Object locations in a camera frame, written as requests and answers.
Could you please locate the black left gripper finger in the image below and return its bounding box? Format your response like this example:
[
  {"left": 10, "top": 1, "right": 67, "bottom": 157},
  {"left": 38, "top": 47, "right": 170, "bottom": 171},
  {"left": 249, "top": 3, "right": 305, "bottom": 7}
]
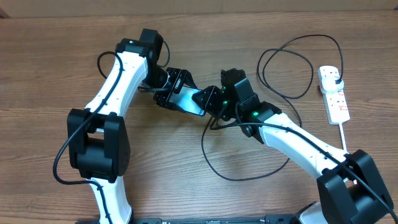
[
  {"left": 154, "top": 93, "right": 185, "bottom": 113},
  {"left": 182, "top": 70, "right": 197, "bottom": 88}
]

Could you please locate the blue Samsung Galaxy smartphone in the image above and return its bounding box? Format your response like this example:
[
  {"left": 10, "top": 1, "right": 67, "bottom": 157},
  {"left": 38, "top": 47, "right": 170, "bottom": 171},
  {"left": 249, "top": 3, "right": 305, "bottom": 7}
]
[{"left": 169, "top": 86, "right": 206, "bottom": 116}]

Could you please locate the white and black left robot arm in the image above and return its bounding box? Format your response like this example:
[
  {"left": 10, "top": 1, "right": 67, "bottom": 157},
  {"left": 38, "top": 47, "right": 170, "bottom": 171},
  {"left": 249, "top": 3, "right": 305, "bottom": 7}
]
[{"left": 66, "top": 29, "right": 205, "bottom": 223}]

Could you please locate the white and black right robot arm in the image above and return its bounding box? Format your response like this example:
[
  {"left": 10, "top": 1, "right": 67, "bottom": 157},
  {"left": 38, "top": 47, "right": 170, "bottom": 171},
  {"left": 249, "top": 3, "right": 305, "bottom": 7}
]
[{"left": 192, "top": 68, "right": 397, "bottom": 224}]

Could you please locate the white charger plug adapter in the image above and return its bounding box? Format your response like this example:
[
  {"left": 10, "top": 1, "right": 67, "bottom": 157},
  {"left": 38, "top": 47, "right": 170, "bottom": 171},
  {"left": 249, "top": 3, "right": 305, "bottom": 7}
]
[{"left": 320, "top": 77, "right": 345, "bottom": 94}]

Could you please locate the white power strip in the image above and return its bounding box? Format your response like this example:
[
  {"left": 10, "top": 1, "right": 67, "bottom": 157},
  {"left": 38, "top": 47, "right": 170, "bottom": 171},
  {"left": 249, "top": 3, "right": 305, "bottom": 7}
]
[{"left": 317, "top": 65, "right": 350, "bottom": 125}]

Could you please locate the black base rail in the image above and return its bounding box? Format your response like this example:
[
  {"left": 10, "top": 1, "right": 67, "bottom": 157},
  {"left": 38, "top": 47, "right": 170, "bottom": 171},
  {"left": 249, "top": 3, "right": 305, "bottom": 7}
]
[{"left": 75, "top": 213, "right": 299, "bottom": 224}]

